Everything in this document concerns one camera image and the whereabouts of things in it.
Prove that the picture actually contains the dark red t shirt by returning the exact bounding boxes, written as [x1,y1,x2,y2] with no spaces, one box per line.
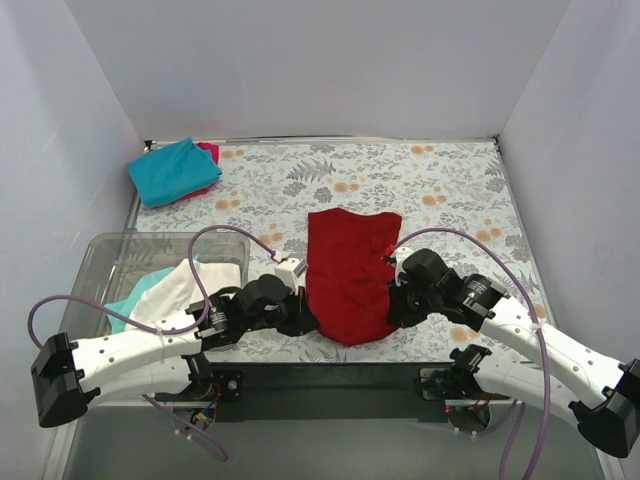
[306,208,402,347]

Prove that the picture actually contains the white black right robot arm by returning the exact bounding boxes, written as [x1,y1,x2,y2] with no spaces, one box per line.
[385,247,639,458]

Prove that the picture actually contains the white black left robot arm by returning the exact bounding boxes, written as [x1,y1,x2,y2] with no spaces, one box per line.
[30,274,319,428]

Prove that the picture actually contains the white t shirt in bin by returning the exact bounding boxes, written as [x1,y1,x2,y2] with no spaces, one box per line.
[131,261,242,327]

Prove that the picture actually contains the floral patterned table mat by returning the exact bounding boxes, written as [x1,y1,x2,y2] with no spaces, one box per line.
[97,140,562,364]

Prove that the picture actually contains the light teal t shirt in bin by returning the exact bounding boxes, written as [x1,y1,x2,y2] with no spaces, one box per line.
[104,259,193,334]

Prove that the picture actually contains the clear plastic bin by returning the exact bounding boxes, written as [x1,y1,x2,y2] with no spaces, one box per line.
[57,227,251,352]

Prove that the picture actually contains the folded pink t shirt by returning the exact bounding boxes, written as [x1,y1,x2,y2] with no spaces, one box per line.
[181,142,222,200]

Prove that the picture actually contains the folded teal t shirt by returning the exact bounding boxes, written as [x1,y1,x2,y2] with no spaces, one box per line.
[127,138,217,208]

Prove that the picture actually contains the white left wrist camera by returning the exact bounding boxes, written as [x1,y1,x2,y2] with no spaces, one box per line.
[274,257,308,294]

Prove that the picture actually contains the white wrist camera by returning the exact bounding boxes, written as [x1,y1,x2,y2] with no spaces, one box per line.
[274,257,308,294]
[382,245,414,287]

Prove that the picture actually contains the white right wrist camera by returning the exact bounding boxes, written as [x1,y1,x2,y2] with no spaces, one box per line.
[382,245,414,287]

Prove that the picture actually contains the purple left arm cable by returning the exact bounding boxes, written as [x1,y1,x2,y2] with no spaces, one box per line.
[27,225,281,462]

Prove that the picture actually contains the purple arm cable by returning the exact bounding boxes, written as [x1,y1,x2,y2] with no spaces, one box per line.
[27,225,281,462]
[394,228,553,480]

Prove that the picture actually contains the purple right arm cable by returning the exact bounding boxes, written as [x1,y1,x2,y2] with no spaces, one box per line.
[394,228,553,480]

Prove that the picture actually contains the aluminium frame rail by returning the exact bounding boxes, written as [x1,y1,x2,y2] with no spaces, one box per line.
[42,364,171,480]

